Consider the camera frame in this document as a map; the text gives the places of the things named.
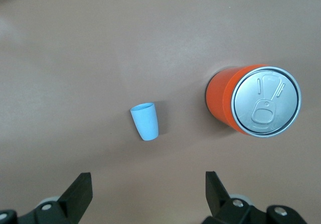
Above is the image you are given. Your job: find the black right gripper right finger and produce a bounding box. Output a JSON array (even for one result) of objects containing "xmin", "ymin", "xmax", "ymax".
[{"xmin": 203, "ymin": 171, "xmax": 308, "ymax": 224}]

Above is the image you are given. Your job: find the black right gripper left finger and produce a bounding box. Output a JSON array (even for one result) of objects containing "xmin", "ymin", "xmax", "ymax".
[{"xmin": 0, "ymin": 172, "xmax": 92, "ymax": 224}]

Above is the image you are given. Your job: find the light blue plastic cup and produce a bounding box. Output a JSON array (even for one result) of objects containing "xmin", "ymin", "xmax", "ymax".
[{"xmin": 129, "ymin": 102, "xmax": 159, "ymax": 142}]

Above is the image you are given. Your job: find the orange can with silver lid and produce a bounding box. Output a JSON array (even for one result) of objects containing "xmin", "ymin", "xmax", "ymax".
[{"xmin": 205, "ymin": 63, "xmax": 302, "ymax": 139}]

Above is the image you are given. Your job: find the brown table cover mat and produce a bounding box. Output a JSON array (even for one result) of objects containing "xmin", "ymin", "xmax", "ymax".
[{"xmin": 0, "ymin": 0, "xmax": 321, "ymax": 224}]

